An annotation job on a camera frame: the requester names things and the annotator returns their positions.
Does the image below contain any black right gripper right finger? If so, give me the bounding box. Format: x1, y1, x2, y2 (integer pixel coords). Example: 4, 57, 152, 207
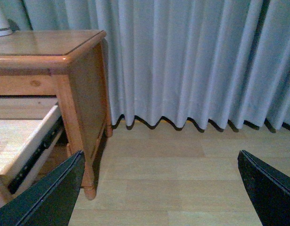
238, 150, 290, 226

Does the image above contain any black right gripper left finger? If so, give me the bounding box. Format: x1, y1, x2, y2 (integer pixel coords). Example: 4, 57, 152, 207
0, 151, 85, 226

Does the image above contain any wooden drawer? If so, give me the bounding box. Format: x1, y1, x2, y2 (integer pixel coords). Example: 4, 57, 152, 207
0, 97, 64, 208

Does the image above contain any wooden nightstand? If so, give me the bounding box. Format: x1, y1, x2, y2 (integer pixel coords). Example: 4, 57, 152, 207
0, 30, 112, 200

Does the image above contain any grey-blue curtain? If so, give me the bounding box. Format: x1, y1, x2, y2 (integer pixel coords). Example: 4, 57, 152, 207
0, 0, 290, 129

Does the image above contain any white ribbed air purifier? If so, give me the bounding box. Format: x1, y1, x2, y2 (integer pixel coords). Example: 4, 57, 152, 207
0, 7, 13, 37

